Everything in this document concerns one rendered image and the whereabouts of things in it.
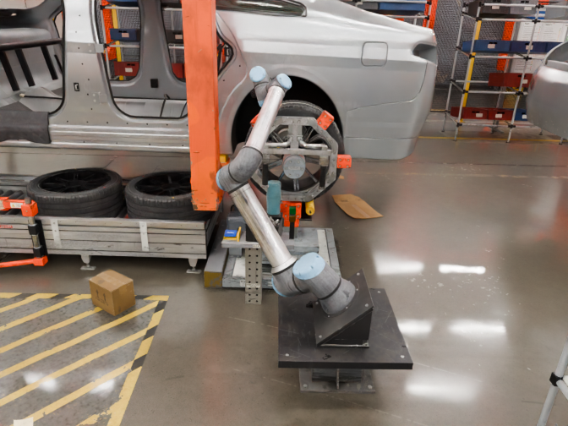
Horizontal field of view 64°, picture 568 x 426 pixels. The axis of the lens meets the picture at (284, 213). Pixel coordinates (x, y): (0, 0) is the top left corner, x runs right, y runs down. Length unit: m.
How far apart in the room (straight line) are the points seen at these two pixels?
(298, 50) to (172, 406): 2.26
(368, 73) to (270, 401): 2.15
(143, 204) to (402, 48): 2.04
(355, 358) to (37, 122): 2.75
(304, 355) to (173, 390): 0.70
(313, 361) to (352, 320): 0.25
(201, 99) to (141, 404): 1.65
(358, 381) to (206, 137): 1.62
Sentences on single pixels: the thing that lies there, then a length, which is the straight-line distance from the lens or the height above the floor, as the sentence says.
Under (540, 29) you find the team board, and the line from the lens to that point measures 8.59.
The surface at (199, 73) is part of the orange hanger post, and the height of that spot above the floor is 1.37.
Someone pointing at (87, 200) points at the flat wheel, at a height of 0.46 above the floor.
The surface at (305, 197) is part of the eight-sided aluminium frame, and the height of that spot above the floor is 0.61.
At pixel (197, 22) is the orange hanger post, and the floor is 1.64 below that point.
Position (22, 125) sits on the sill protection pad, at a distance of 3.82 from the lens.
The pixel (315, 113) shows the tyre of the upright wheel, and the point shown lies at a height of 1.14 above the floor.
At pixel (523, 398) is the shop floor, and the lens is 2.69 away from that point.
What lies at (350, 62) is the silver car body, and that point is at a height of 1.41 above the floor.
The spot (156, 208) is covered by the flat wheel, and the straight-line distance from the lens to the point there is 3.27.
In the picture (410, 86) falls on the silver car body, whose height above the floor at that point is 1.27.
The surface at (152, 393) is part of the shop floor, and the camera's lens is 2.46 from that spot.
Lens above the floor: 1.70
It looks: 24 degrees down
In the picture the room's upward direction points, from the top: 2 degrees clockwise
